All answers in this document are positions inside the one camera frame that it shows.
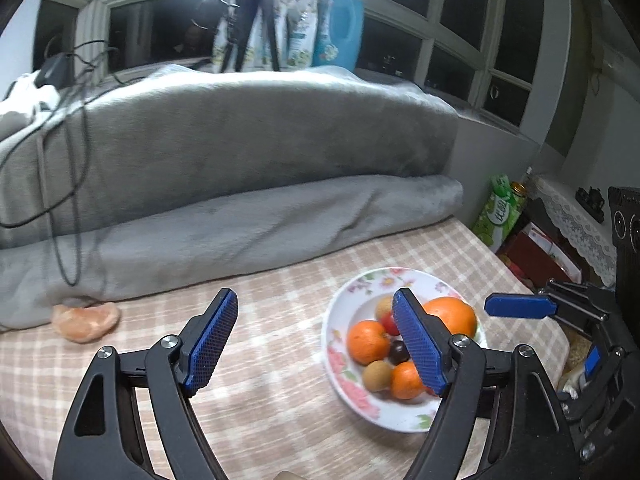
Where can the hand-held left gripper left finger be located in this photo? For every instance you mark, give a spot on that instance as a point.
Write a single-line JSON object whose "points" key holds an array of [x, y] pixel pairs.
{"points": [[212, 342]]}

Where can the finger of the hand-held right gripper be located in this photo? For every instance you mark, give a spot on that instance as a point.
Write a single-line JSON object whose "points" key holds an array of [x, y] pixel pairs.
{"points": [[520, 306], [592, 360]]}

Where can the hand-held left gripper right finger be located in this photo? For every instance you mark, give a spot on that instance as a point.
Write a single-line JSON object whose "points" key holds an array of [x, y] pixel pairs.
{"points": [[417, 345]]}

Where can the dark purple fruit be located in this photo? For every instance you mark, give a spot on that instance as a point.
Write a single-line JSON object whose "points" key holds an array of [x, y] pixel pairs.
{"points": [[398, 352]]}

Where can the red cherry tomato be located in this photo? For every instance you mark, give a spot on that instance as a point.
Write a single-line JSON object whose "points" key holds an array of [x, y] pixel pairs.
{"points": [[390, 324]]}

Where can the small orange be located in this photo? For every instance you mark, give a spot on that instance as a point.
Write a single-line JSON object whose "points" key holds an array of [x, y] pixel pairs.
{"points": [[406, 380], [367, 342]]}

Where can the large orange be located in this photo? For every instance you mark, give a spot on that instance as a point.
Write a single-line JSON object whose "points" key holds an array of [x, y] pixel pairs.
{"points": [[452, 315]]}

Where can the brown round fruit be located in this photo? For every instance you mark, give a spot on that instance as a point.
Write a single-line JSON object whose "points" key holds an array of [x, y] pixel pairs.
{"points": [[377, 376], [385, 305]]}

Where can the white floral plate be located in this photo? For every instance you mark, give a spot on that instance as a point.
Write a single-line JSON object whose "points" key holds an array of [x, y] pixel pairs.
{"points": [[345, 385]]}

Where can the red box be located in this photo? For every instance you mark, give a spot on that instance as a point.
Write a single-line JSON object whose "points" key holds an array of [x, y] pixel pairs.
{"points": [[535, 260]]}

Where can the white lace cloth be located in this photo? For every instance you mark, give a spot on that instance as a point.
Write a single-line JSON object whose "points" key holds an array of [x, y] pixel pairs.
{"points": [[575, 220]]}

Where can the small black object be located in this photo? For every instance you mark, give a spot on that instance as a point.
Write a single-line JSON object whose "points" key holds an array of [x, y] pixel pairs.
{"points": [[590, 197]]}

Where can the pink checked bed sheet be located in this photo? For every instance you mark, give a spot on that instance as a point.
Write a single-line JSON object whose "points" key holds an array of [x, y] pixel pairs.
{"points": [[280, 280]]}

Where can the green drink bottle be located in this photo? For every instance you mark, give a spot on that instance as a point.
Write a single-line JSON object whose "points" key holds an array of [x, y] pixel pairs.
{"points": [[495, 215]]}

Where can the gold capped bottle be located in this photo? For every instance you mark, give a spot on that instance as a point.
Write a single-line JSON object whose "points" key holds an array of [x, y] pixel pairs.
{"points": [[518, 189]]}

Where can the peeled tangerine piece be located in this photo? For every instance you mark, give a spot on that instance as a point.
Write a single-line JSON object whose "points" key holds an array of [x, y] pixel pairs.
{"points": [[85, 322]]}

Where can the grey fleece blanket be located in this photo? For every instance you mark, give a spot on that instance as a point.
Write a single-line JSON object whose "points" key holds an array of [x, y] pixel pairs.
{"points": [[250, 135]]}

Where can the white floral refill pouch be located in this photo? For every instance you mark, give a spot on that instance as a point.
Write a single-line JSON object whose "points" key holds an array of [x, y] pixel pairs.
{"points": [[300, 30], [220, 40]]}

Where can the black power adapter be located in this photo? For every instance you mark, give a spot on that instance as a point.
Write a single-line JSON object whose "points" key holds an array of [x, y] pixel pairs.
{"points": [[52, 67]]}

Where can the black tripod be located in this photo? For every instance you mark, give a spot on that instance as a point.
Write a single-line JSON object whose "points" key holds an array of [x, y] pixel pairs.
{"points": [[248, 20]]}

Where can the blue detergent bottle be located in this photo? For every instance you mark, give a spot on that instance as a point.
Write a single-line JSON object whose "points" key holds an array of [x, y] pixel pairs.
{"points": [[345, 25]]}

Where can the white window frame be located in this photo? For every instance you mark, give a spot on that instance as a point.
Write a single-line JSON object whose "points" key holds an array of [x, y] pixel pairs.
{"points": [[95, 10]]}

